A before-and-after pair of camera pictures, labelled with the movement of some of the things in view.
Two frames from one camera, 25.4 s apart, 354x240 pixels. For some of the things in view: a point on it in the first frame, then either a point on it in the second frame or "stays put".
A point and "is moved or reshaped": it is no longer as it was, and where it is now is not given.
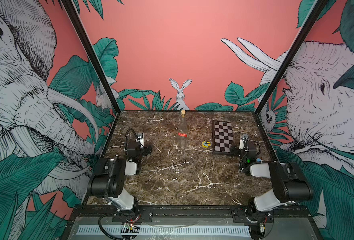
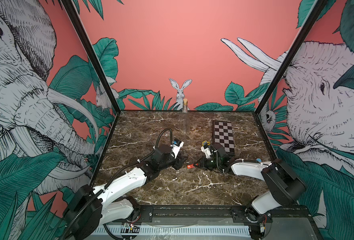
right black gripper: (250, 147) → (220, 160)
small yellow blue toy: (206, 144) stays put
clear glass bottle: (183, 135) is moved or reshaped
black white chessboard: (223, 141) stays put
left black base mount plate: (141, 214) stays put
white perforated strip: (163, 230) stays put
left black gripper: (145, 152) → (179, 162)
